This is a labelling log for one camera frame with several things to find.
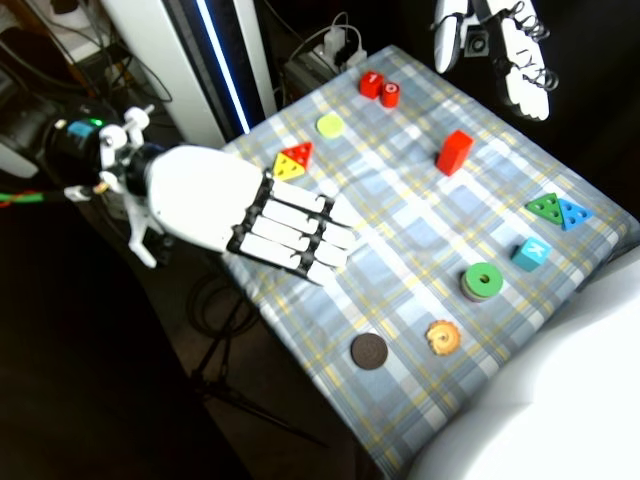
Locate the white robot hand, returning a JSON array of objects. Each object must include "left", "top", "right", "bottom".
[
  {"left": 432, "top": 0, "right": 560, "bottom": 122},
  {"left": 146, "top": 143, "right": 365, "bottom": 287}
]

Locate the red rectangular block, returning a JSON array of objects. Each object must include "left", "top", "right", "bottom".
[{"left": 435, "top": 129, "right": 475, "bottom": 177}]

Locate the yellow triangle block with holes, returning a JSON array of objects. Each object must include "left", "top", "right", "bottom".
[{"left": 271, "top": 152, "right": 306, "bottom": 182}]

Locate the green triangle block with holes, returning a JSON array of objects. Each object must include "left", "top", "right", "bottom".
[{"left": 524, "top": 192, "right": 565, "bottom": 225}]

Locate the blue triangle block with holes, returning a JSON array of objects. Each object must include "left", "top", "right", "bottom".
[{"left": 557, "top": 198, "right": 595, "bottom": 232}]

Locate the white column with blue light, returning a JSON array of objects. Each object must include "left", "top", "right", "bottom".
[{"left": 99, "top": 0, "right": 279, "bottom": 146}]

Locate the red cylinder with letter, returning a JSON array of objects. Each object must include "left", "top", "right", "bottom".
[{"left": 379, "top": 80, "right": 401, "bottom": 109}]

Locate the lime green sandwich cookie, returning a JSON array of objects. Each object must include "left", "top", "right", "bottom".
[{"left": 315, "top": 112, "right": 347, "bottom": 140}]

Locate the red cube with numeral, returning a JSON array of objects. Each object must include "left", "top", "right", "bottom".
[{"left": 358, "top": 70, "right": 385, "bottom": 100}]

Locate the black tripod stand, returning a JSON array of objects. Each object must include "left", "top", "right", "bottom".
[{"left": 189, "top": 279, "right": 331, "bottom": 449}]

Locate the grey box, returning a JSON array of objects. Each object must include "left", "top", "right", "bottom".
[{"left": 283, "top": 49, "right": 336, "bottom": 89}]

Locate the white power strip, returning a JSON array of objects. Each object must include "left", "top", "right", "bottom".
[{"left": 319, "top": 27, "right": 369, "bottom": 69}]

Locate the teal letter K cube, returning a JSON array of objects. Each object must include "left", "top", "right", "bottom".
[{"left": 510, "top": 237, "right": 554, "bottom": 273}]

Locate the blue plaid tablecloth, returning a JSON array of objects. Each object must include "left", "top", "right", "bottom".
[{"left": 219, "top": 44, "right": 629, "bottom": 479}]

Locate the dark brown sandwich cookie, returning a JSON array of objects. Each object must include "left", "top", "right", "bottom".
[{"left": 350, "top": 333, "right": 389, "bottom": 371}]

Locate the tan flower biscuit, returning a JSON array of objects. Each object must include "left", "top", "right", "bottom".
[{"left": 425, "top": 319, "right": 462, "bottom": 357}]

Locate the white rounded surface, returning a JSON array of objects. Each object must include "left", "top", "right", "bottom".
[{"left": 407, "top": 259, "right": 640, "bottom": 480}]

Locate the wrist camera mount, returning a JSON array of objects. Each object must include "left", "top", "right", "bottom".
[
  {"left": 463, "top": 28, "right": 494, "bottom": 59},
  {"left": 124, "top": 194, "right": 174, "bottom": 269}
]

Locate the black coiled cable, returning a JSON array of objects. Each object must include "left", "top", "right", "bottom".
[{"left": 187, "top": 272, "right": 261, "bottom": 346}]

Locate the green cable of arm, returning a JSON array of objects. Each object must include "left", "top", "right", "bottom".
[{"left": 0, "top": 189, "right": 69, "bottom": 209}]

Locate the green ring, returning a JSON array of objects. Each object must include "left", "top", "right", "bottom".
[{"left": 462, "top": 261, "right": 505, "bottom": 297}]

